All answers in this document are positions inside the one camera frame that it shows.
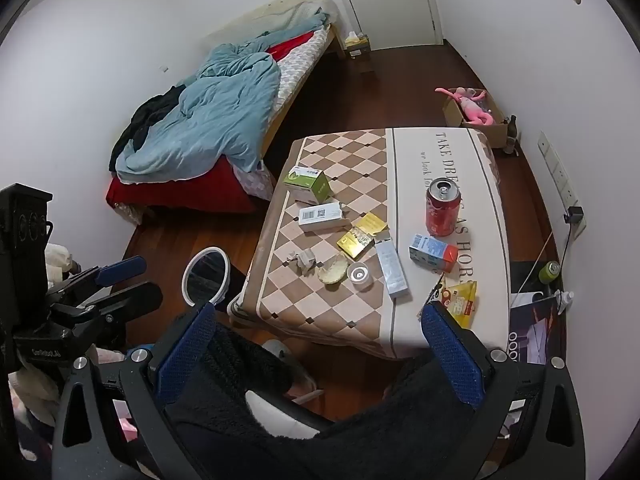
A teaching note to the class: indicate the black clothes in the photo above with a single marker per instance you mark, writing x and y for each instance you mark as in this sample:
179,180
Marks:
145,115

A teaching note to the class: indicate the checked tablecloth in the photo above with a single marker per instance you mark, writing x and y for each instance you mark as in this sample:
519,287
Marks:
350,160

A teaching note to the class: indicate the small white bottle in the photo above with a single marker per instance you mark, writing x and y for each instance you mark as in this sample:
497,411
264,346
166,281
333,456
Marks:
565,300

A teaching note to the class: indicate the green drink can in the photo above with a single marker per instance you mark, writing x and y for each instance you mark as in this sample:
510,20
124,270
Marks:
549,272

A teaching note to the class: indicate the round pale yellow wrapper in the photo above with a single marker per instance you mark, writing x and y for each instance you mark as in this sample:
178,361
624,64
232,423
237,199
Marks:
332,270

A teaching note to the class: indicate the crumpled grey paper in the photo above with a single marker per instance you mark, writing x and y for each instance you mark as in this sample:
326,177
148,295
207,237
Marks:
302,260

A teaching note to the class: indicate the blue and orange carton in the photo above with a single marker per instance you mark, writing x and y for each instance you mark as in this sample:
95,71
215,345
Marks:
430,250

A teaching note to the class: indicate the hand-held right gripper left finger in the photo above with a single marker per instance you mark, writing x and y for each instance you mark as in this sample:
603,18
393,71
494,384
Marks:
186,352

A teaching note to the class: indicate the brown glass bottle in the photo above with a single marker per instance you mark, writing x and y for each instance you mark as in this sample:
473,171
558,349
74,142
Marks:
512,127

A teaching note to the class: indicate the dark printed mat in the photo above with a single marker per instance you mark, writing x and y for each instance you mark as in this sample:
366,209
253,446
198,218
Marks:
535,330

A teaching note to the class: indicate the round white mirror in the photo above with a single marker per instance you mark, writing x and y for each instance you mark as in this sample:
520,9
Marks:
206,275

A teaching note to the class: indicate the white door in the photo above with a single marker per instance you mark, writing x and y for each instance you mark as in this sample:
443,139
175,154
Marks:
390,0

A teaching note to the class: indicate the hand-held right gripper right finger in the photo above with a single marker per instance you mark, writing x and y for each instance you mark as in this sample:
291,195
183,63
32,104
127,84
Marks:
452,355

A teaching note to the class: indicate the yellow and red packet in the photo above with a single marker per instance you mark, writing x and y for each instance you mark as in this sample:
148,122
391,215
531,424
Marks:
462,301

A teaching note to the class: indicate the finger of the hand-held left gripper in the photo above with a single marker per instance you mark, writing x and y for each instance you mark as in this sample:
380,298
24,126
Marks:
120,268
132,300

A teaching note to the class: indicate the green carton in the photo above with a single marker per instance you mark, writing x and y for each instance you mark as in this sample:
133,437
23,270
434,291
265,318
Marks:
307,182

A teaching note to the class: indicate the tissue box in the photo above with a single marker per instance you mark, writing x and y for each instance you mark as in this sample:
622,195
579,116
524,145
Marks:
357,44

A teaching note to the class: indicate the clear plastic cup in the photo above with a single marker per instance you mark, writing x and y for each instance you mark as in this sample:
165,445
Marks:
359,275

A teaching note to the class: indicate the wooden bed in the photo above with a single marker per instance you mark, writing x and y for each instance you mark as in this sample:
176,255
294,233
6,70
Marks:
280,115

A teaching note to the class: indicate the white patterned mattress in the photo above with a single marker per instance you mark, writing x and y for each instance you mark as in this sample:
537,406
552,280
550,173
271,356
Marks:
295,70

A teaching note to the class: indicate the long silver carton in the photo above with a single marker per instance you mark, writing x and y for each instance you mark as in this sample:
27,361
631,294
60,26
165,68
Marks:
392,270

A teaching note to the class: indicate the white power strip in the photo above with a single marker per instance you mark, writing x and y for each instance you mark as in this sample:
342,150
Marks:
557,175

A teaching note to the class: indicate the light blue duvet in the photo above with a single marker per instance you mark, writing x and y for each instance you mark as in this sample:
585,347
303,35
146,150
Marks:
210,120

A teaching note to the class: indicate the person's left forearm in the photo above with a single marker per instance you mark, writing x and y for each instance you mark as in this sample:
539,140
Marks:
30,390

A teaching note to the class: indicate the white carton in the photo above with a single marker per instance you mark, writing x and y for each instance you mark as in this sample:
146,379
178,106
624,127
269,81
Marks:
322,216

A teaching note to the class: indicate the black charger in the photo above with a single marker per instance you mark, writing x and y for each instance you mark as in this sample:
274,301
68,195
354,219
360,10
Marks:
573,215

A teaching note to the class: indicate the cardboard box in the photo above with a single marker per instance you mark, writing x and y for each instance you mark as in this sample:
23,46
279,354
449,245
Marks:
492,132

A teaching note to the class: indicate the white slipper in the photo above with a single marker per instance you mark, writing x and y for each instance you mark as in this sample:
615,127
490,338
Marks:
280,410

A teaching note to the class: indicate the red drink can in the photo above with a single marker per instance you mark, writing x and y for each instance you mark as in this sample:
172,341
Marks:
442,215

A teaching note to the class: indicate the teal blanket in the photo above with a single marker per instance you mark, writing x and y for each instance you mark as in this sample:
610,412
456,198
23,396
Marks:
295,27

